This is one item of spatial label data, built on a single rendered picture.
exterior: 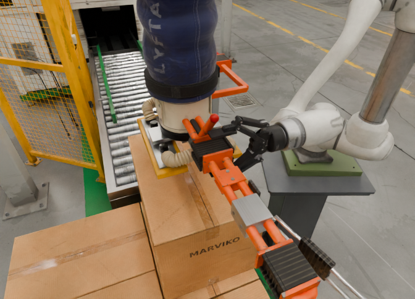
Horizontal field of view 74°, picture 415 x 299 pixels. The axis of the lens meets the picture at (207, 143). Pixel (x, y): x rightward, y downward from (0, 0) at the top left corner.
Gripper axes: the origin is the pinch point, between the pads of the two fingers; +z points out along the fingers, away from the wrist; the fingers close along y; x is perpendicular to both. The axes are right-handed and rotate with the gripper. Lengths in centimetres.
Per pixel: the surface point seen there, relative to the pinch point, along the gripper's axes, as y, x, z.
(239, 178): -1.4, -11.8, -1.4
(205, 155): -2.9, -2.7, 3.6
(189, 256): 41.8, -1.8, 9.2
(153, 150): 10.4, 20.5, 12.8
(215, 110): 63, 114, -51
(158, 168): 11.0, 11.8, 13.4
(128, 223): 69, 42, 28
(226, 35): 83, 338, -166
